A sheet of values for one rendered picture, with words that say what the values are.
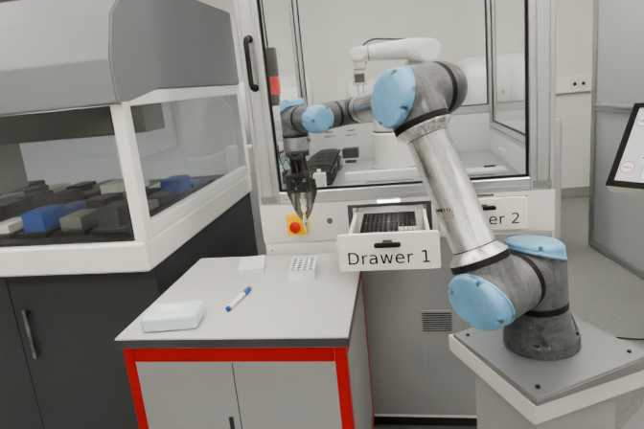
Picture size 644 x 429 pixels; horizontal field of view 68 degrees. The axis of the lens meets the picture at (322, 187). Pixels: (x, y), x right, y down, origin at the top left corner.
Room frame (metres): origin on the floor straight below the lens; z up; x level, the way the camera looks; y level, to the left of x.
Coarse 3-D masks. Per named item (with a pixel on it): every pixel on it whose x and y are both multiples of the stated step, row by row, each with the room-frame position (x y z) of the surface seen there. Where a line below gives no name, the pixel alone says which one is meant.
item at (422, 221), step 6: (402, 210) 1.64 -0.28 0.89; (408, 210) 1.63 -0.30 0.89; (414, 210) 1.62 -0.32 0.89; (420, 210) 1.62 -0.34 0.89; (354, 216) 1.61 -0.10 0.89; (360, 216) 1.65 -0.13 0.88; (420, 216) 1.62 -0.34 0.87; (426, 216) 1.53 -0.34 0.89; (354, 222) 1.54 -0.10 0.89; (360, 222) 1.65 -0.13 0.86; (420, 222) 1.62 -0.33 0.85; (426, 222) 1.46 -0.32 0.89; (354, 228) 1.51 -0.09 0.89; (420, 228) 1.59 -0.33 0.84; (426, 228) 1.40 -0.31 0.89
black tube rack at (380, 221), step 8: (368, 216) 1.58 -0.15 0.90; (376, 216) 1.57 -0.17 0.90; (384, 216) 1.55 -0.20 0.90; (392, 216) 1.55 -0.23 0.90; (400, 216) 1.54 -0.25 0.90; (408, 216) 1.54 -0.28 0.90; (368, 224) 1.49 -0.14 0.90; (376, 224) 1.48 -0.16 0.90; (384, 224) 1.47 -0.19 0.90; (392, 224) 1.47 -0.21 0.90; (400, 224) 1.45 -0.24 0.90; (408, 224) 1.44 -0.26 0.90; (416, 224) 1.43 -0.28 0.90
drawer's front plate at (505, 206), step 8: (480, 200) 1.55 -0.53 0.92; (488, 200) 1.55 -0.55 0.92; (496, 200) 1.54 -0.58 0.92; (504, 200) 1.54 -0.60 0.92; (512, 200) 1.53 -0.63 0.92; (520, 200) 1.53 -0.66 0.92; (496, 208) 1.54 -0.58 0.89; (504, 208) 1.54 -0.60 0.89; (512, 208) 1.53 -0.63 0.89; (520, 208) 1.53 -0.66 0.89; (488, 216) 1.55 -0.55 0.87; (496, 216) 1.54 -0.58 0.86; (512, 216) 1.53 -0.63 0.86; (520, 216) 1.53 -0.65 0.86; (440, 224) 1.57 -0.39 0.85; (496, 224) 1.54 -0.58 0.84; (504, 224) 1.54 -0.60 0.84; (512, 224) 1.53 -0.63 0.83; (520, 224) 1.53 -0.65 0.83
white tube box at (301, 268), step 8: (312, 256) 1.52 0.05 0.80; (296, 264) 1.46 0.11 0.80; (304, 264) 1.46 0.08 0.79; (312, 264) 1.45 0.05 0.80; (288, 272) 1.41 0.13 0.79; (296, 272) 1.41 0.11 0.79; (304, 272) 1.40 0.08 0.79; (312, 272) 1.40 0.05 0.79; (288, 280) 1.41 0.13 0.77; (296, 280) 1.41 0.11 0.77; (304, 280) 1.40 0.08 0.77; (312, 280) 1.40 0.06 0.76
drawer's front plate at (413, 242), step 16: (336, 240) 1.31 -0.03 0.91; (352, 240) 1.31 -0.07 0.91; (368, 240) 1.30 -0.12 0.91; (400, 240) 1.28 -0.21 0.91; (416, 240) 1.27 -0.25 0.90; (432, 240) 1.27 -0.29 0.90; (352, 256) 1.31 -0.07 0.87; (368, 256) 1.30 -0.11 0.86; (384, 256) 1.29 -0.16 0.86; (400, 256) 1.28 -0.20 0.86; (416, 256) 1.28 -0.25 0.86; (432, 256) 1.27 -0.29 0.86
